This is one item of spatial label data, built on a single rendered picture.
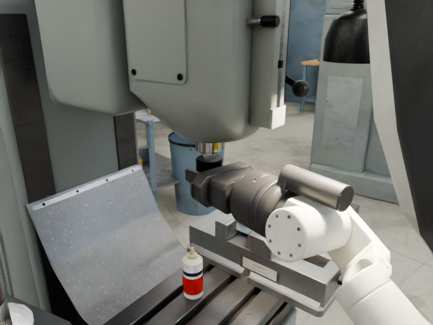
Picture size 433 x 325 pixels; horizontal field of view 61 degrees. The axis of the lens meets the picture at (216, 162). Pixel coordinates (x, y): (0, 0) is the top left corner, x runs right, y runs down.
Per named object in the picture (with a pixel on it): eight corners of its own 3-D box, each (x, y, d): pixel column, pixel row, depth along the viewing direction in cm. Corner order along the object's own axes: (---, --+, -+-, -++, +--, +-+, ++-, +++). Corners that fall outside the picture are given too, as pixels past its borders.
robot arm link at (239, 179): (248, 148, 65) (301, 167, 56) (247, 198, 69) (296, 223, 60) (189, 164, 58) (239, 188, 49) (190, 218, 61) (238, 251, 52)
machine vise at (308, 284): (350, 279, 80) (356, 235, 76) (320, 319, 69) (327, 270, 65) (223, 227, 101) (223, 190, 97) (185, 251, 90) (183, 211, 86)
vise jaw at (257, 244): (299, 235, 84) (301, 219, 82) (270, 260, 75) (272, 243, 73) (276, 226, 87) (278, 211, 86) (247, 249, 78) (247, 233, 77)
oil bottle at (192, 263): (207, 292, 76) (206, 246, 72) (194, 303, 73) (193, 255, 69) (192, 284, 78) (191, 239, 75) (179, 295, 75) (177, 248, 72)
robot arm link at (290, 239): (284, 229, 58) (347, 263, 50) (234, 240, 52) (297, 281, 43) (299, 160, 56) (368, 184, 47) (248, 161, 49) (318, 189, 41)
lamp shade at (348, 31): (388, 64, 44) (396, 7, 42) (325, 63, 45) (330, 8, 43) (374, 59, 51) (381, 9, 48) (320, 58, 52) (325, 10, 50)
